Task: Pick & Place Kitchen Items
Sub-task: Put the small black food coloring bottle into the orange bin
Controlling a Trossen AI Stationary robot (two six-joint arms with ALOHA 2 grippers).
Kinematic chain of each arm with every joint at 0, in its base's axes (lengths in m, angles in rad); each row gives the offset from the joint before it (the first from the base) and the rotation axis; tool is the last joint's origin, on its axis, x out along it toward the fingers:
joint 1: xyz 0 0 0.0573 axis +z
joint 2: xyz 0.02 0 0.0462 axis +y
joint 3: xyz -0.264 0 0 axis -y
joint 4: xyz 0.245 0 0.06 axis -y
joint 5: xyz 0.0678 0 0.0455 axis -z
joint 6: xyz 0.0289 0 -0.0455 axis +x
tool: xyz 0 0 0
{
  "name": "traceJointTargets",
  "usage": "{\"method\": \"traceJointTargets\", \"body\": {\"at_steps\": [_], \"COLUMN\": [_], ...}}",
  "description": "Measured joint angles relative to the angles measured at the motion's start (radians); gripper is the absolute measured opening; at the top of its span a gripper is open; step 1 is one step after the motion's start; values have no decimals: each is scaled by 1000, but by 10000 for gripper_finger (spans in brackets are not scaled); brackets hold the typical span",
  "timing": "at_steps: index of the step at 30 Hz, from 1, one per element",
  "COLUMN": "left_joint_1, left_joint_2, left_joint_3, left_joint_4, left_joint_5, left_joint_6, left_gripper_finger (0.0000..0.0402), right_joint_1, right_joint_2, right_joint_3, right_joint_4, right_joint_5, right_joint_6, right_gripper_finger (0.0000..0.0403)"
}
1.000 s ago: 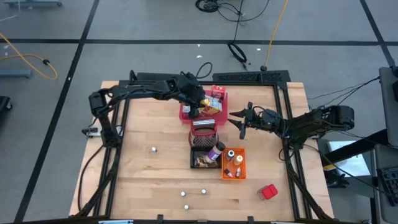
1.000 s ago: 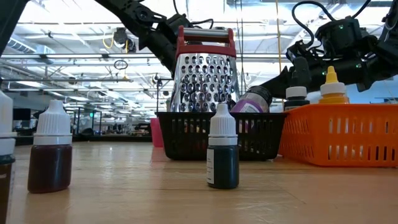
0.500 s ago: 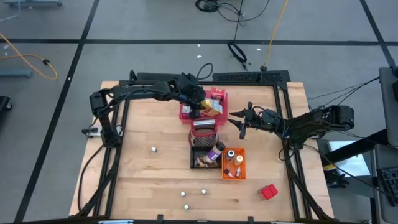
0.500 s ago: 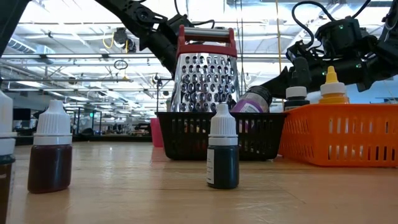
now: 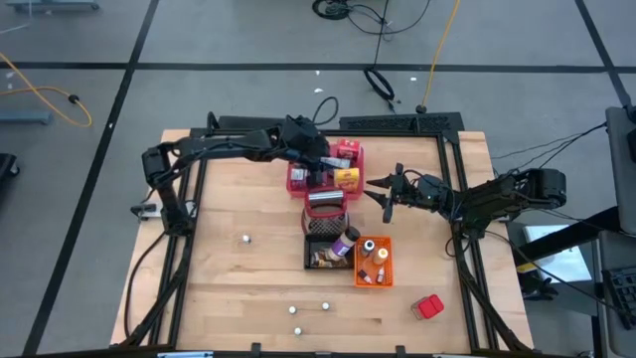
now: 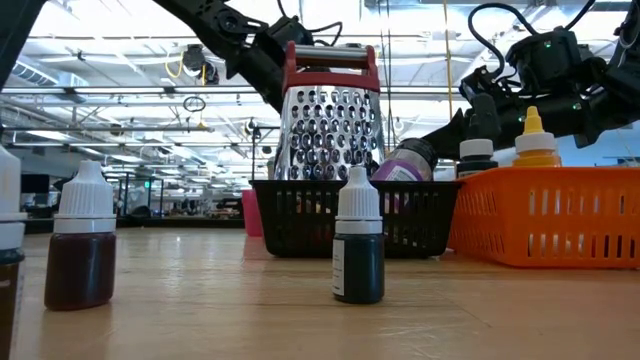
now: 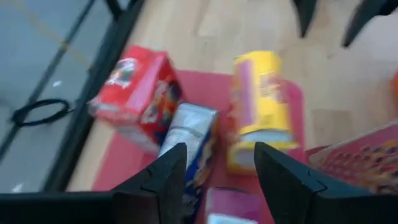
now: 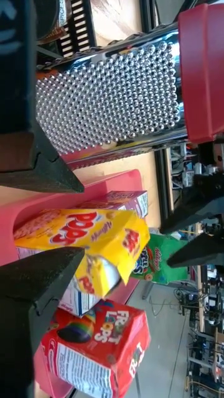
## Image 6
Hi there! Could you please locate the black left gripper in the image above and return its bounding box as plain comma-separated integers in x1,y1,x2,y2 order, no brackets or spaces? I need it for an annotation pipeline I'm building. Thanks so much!
238,30,288,116

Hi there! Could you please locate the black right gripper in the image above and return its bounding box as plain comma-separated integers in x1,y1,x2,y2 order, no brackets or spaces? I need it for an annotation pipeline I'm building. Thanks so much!
424,66,607,162

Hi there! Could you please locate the black food colouring bottle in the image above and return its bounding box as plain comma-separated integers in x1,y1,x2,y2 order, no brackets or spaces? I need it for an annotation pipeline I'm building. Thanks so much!
455,138,500,180

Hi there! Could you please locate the purple label spice jar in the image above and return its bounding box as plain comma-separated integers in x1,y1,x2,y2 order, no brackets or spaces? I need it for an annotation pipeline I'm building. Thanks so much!
369,137,440,183

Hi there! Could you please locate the yellow food colouring bottle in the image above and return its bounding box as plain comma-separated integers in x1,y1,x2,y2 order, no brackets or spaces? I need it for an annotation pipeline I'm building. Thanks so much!
511,105,563,169

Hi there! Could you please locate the dark teal dropper bottle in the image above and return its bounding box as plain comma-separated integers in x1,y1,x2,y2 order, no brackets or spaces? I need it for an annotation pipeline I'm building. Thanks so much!
331,165,386,306

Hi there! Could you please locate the dark red dropper bottle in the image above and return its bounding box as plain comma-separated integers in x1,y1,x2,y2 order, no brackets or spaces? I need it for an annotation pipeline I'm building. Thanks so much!
43,159,118,313

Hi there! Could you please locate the orange plastic basket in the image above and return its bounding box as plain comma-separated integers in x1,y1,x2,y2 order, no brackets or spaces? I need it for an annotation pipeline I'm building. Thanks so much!
445,165,640,271

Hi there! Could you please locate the pink plastic tray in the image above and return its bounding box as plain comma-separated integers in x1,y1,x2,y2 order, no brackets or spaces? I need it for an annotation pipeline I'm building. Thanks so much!
241,188,265,239

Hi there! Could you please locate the black plastic basket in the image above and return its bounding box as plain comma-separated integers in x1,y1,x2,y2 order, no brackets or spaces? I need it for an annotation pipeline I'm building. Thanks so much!
247,179,464,260

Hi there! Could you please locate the brown dropper bottle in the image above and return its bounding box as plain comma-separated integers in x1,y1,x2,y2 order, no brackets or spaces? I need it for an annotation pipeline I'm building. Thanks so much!
0,144,29,360

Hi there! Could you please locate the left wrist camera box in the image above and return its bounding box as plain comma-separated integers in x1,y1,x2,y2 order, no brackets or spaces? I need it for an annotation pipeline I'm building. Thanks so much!
264,15,317,51

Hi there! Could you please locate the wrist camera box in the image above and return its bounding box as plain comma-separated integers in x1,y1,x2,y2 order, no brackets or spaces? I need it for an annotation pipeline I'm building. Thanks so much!
505,28,584,94
264,15,317,51

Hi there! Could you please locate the ceiling cable reel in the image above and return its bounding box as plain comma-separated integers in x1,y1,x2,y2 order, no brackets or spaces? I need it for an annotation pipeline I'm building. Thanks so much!
179,43,222,87

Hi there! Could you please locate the steel box grater red handle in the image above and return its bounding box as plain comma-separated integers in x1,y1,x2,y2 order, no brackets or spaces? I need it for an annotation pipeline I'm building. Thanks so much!
271,40,388,183

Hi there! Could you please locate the yellow hanging cable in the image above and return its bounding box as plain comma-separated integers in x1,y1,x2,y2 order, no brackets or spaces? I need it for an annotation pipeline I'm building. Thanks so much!
441,0,455,169

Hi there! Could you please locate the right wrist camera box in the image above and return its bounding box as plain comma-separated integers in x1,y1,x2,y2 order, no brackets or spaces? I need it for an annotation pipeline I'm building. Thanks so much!
505,28,584,94

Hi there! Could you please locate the distant black frame workstation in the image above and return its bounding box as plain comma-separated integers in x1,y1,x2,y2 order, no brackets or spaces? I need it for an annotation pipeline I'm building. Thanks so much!
116,171,167,219

